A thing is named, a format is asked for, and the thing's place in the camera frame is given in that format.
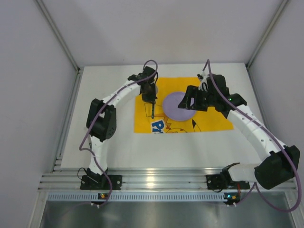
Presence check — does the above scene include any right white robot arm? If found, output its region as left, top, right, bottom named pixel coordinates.
left=178, top=75, right=300, bottom=190

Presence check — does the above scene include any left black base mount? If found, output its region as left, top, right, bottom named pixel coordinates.
left=80, top=175, right=123, bottom=190

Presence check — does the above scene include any purple plastic plate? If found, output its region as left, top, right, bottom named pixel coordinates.
left=162, top=92, right=196, bottom=122

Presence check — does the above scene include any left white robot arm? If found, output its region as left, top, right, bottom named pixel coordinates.
left=79, top=66, right=158, bottom=190

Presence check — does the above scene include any slotted grey cable duct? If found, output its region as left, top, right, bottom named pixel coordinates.
left=47, top=192, right=239, bottom=202

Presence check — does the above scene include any fork with green handle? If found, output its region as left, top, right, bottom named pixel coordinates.
left=151, top=101, right=156, bottom=119

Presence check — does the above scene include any aluminium rail frame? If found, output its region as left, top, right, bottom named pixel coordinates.
left=38, top=167, right=296, bottom=192

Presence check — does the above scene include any yellow pikachu cloth placemat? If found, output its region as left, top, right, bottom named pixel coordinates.
left=134, top=77, right=233, bottom=133

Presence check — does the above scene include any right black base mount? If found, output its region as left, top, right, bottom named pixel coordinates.
left=206, top=174, right=250, bottom=191

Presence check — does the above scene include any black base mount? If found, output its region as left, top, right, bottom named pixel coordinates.
left=80, top=175, right=123, bottom=190
left=206, top=174, right=250, bottom=191

